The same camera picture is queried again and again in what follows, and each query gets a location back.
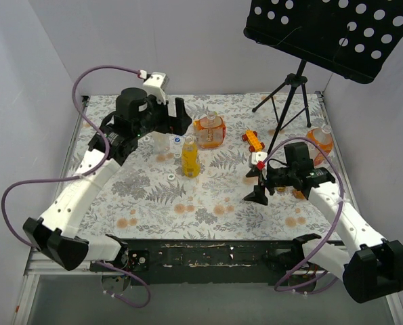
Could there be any orange label tea bottle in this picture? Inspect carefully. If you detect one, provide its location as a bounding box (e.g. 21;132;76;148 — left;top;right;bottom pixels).
194;112;226;149

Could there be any orange soda bottle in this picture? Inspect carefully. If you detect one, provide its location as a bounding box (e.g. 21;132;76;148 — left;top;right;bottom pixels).
306;125;333;167

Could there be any clear ribbed plastic bottle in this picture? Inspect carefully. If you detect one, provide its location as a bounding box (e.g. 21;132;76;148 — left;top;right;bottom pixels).
151;131;170;154

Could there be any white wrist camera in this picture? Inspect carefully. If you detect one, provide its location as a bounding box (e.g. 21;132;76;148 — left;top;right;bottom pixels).
249;151;268;171
138;70;169;104

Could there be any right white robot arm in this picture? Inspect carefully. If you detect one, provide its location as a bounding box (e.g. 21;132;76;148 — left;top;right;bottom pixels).
244;137;403;303

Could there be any small orange bottle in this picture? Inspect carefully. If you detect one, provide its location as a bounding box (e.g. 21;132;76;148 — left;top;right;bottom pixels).
293;189;305;200

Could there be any black music stand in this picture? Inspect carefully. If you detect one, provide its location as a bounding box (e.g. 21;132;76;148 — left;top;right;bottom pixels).
242;0;403;150

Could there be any yellow juice bottle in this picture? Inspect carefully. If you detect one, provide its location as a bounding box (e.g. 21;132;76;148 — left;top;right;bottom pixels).
182;135;200;178

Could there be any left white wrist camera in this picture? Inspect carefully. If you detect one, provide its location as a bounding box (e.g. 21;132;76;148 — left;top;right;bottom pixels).
138;70;169;104

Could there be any floral table mat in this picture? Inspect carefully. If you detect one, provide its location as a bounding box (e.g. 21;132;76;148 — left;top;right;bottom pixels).
79;93;330;240

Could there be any orange toy car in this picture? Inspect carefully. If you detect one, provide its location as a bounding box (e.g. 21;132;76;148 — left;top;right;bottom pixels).
242;130;265;152

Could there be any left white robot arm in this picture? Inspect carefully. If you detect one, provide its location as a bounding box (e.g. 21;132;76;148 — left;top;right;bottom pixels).
23;87;192;271

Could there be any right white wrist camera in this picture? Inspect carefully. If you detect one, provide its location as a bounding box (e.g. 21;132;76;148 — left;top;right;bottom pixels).
249;151;268;171

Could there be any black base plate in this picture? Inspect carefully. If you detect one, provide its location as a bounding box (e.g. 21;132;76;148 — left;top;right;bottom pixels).
108;239;302;285

